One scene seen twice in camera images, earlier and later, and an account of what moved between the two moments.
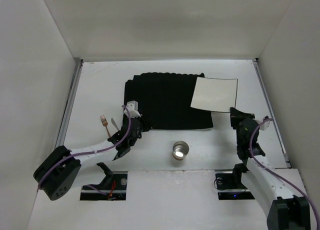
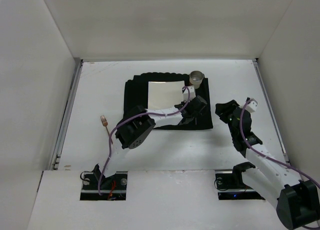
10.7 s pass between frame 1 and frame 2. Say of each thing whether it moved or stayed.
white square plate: moved
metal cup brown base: moved
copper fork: stayed
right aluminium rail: stayed
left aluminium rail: stayed
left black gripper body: moved
